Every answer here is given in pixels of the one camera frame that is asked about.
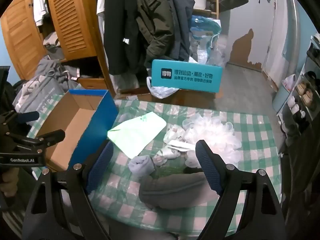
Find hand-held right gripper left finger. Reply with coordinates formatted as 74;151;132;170
24;139;114;240

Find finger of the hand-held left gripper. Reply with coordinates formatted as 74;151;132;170
6;129;66;148
0;111;40;125

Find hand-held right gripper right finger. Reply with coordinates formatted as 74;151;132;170
195;140;285;240

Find blue-sided cardboard box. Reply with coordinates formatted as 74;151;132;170
35;89;119;172

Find white mesh bath loofah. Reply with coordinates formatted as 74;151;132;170
182;113;242;168

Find grey cloth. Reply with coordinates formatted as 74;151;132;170
139;171;222;210

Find light green cloth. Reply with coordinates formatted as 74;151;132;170
107;112;167;159

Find grey printed tote bag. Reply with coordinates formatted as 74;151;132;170
12;80;66;113

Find dark cloth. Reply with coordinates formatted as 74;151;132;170
4;79;27;105

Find white paper label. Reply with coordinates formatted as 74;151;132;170
166;140;196;153

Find grey rolled sock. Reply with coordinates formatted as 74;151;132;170
128;155;155;178

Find white rolled sock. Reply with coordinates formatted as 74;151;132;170
152;147;181;167

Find white patterned sock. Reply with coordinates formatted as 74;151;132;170
164;127;186;143

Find green checkered tablecloth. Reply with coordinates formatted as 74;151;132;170
25;94;283;240

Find grey hooded sweatshirt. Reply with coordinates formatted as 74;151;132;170
34;56;80;85

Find folded grey clothes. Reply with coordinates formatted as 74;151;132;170
42;31;65;60

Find teal printed box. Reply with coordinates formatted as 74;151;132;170
151;59;223;93

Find light blue bin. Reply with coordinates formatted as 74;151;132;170
272;74;298;113

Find wooden louvered wardrobe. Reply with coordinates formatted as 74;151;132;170
0;0;117;98

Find white garment in wardrobe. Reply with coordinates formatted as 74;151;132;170
32;0;49;28

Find small white plastic bag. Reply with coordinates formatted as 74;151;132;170
282;74;296;92

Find shoe rack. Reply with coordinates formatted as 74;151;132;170
276;34;320;135

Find black hanging jacket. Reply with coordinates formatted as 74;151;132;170
104;0;150;75

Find blue transparent plastic bag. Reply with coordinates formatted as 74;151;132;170
190;15;222;64

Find white hanging shirt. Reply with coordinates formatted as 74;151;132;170
87;0;108;63

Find dark blue hanging jacket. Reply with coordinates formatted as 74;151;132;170
160;0;196;62

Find olive hanging jacket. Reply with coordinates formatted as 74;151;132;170
135;0;175;58

